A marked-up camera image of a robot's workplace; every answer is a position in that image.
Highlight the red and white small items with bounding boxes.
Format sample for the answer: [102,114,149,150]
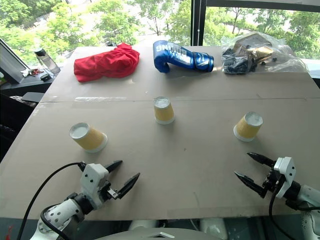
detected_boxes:
[19,68,41,77]

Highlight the blue boxing glove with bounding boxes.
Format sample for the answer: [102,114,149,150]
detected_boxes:
[152,40,215,74]

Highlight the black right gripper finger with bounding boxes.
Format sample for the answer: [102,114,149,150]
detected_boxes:
[233,171,269,199]
[246,152,276,168]

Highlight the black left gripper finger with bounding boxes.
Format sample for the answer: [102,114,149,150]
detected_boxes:
[104,160,124,174]
[116,172,141,200]

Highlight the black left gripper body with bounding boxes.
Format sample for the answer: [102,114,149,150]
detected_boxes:
[98,180,120,201]

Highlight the clear plastic bag with parts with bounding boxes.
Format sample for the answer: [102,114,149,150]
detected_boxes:
[220,30,310,75]

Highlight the clear water bottle black cap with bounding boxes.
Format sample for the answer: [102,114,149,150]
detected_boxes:
[33,47,61,76]

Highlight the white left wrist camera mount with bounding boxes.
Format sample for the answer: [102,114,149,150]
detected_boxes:
[79,163,111,209]

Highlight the yellow ribbed paper cup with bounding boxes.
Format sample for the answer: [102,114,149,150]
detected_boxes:
[68,122,109,154]
[153,96,176,126]
[232,111,264,143]

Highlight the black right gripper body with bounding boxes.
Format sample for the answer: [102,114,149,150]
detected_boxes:
[261,166,286,193]

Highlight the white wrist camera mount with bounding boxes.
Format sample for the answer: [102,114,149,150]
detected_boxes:
[273,156,297,199]
[79,163,111,209]

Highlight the dark side table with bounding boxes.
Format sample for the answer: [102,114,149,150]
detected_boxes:
[0,71,55,106]

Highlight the black window frame post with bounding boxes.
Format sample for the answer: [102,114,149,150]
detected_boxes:
[190,0,208,47]

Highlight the grey slanted panel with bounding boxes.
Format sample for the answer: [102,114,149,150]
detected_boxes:
[0,37,29,85]

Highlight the grey flat board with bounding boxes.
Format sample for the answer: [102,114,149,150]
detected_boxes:
[20,91,46,104]

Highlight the red cloth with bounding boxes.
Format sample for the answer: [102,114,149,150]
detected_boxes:
[73,42,141,84]

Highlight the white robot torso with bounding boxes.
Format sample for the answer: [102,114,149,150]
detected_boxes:
[95,218,229,240]

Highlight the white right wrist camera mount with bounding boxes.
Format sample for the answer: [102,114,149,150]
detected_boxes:
[273,156,297,199]

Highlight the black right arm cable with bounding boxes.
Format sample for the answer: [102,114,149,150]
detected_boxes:
[268,174,299,240]

